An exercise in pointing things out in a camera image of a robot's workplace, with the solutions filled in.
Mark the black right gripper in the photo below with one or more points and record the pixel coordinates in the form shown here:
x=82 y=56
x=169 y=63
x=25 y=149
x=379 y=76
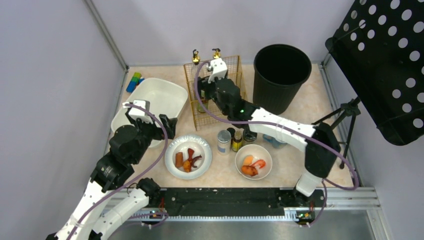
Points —
x=205 y=87

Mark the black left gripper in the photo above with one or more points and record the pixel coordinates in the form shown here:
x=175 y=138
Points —
x=159 y=129

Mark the yellow cap sauce bottle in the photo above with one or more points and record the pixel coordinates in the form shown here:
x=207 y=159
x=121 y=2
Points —
x=202 y=105

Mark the dark sauce glass bottle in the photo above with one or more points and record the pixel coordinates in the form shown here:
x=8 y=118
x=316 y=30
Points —
x=196 y=61

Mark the silver lid white can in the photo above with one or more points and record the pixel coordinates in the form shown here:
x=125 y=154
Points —
x=224 y=142

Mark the small yellow label bottle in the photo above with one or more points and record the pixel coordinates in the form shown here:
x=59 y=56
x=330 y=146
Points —
x=236 y=142

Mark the clear gold-top oil bottle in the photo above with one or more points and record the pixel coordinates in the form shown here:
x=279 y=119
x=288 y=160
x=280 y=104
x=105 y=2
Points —
x=217 y=53

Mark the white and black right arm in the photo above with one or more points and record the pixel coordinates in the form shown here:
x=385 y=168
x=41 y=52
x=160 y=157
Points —
x=318 y=142

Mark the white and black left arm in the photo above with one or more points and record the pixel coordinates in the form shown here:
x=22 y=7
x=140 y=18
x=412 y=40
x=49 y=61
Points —
x=127 y=147

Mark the white paper plate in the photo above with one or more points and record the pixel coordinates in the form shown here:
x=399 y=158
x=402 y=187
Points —
x=181 y=144

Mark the white plastic basin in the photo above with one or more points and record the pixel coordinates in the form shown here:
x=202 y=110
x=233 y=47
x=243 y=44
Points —
x=165 y=97

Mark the red sausage piece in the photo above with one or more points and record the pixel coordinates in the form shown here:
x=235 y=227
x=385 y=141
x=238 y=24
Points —
x=190 y=154

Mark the orange sausage piece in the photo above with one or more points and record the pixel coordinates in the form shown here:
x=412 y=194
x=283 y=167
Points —
x=179 y=159

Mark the small dark spice jar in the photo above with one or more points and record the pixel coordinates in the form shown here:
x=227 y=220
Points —
x=232 y=131

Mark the orange fried food piece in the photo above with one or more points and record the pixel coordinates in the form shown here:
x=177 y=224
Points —
x=187 y=167

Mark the dark octopus sausage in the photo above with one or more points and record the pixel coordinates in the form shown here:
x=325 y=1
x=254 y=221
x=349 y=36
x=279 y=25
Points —
x=194 y=160

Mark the black lid round jar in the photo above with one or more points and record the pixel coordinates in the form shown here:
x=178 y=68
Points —
x=249 y=137

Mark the blue green toy blocks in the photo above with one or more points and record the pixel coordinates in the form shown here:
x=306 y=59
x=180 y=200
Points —
x=135 y=81

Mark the black trash bin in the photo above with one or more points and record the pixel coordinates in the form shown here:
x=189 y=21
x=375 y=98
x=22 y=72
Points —
x=279 y=72

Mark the white bowl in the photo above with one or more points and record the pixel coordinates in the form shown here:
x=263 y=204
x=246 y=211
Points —
x=259 y=153

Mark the orange toy food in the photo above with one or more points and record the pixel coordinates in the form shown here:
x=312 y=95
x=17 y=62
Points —
x=248 y=160

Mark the blue ceramic mug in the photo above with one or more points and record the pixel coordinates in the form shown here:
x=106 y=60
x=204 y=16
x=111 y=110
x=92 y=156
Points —
x=274 y=142

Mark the toy shrimp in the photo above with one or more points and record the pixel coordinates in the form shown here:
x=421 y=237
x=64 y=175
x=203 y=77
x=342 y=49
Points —
x=259 y=164

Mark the brown fried toy food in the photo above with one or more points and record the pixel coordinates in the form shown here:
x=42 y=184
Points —
x=249 y=170

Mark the black perforated panel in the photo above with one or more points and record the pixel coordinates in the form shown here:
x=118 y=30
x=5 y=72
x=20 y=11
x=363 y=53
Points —
x=379 y=47

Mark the gold wire rack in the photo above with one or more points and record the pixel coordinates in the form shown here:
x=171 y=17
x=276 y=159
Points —
x=235 y=73

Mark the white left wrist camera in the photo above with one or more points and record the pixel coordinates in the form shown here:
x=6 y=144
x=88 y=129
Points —
x=137 y=111

